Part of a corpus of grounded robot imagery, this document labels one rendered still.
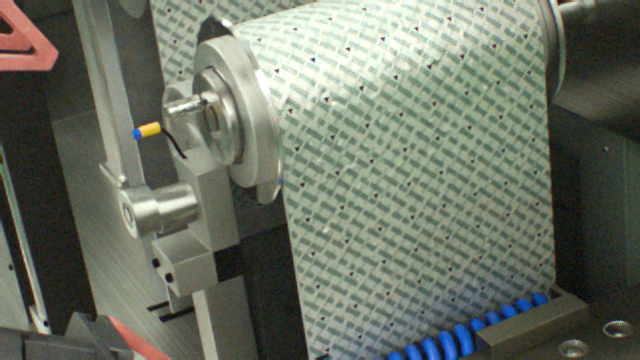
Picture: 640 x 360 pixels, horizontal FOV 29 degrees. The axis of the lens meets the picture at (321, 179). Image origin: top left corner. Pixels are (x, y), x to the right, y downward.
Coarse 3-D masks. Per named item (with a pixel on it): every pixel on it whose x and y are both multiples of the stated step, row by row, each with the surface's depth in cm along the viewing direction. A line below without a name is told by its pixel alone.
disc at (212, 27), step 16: (208, 32) 95; (224, 32) 92; (240, 48) 90; (256, 64) 89; (256, 80) 89; (272, 112) 88; (272, 128) 89; (272, 144) 90; (272, 160) 91; (272, 176) 92; (256, 192) 96; (272, 192) 93
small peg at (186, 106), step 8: (192, 96) 95; (168, 104) 94; (176, 104) 94; (184, 104) 94; (192, 104) 95; (200, 104) 95; (168, 112) 94; (176, 112) 94; (184, 112) 94; (192, 112) 95; (168, 120) 95
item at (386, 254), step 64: (512, 128) 100; (320, 192) 93; (384, 192) 96; (448, 192) 99; (512, 192) 102; (320, 256) 95; (384, 256) 98; (448, 256) 101; (512, 256) 104; (320, 320) 97; (384, 320) 100; (448, 320) 104
